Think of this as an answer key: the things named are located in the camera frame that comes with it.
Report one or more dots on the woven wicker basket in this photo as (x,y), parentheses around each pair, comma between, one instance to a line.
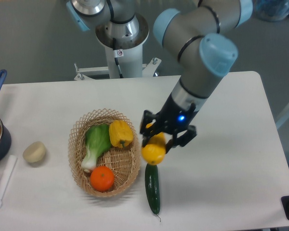
(124,162)

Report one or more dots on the blue plastic bag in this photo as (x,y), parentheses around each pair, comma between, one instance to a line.
(271,10)

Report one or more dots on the green bok choy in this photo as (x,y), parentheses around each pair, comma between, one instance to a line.
(97,141)

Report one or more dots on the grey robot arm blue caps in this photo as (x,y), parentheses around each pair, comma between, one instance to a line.
(195,39)

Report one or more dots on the dark green cucumber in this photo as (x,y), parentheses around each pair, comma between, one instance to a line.
(152,188)

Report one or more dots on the white rolled cloth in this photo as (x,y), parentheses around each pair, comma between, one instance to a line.
(6,175)

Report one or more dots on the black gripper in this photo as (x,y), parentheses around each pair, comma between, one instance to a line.
(171,119)

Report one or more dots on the beige potato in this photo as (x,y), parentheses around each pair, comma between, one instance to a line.
(34,152)

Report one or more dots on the yellow bell pepper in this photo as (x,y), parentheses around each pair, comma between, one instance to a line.
(121,135)

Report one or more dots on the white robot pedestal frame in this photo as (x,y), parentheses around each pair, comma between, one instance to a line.
(121,63)

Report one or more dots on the orange fruit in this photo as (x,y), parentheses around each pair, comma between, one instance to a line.
(102,178)

